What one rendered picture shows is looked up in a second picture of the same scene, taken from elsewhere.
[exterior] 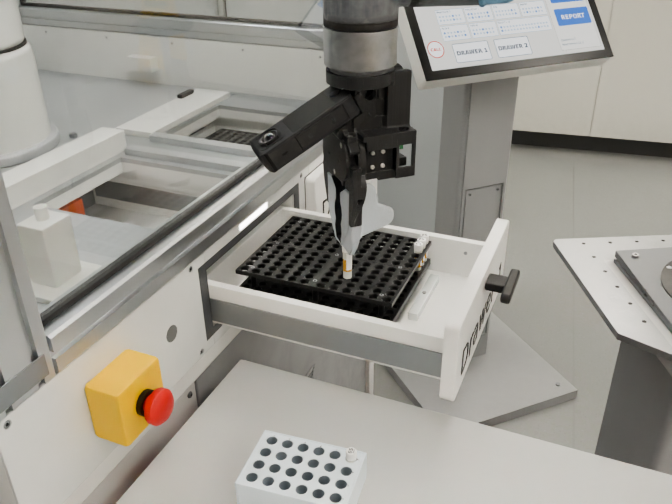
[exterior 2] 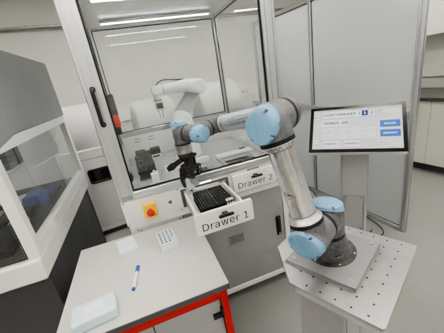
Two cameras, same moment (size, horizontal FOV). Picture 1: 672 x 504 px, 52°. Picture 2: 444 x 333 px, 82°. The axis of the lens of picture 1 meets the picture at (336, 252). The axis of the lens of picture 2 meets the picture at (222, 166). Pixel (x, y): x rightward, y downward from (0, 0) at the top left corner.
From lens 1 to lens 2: 1.04 m
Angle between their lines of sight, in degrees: 47
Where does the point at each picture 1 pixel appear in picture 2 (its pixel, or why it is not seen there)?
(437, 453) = (194, 248)
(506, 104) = (361, 164)
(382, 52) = (180, 150)
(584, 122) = not seen: outside the picture
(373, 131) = (186, 166)
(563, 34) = (381, 140)
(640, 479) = (219, 276)
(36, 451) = (129, 211)
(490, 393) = not seen: hidden behind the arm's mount
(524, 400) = not seen: hidden behind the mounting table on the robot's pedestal
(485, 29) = (341, 136)
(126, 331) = (154, 197)
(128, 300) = (154, 191)
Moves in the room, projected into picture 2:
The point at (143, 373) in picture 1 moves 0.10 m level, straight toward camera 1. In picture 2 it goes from (150, 205) to (137, 215)
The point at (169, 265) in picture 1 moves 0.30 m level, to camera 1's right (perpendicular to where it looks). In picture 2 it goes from (169, 187) to (202, 200)
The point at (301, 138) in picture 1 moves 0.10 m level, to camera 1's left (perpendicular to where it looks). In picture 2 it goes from (172, 166) to (161, 162)
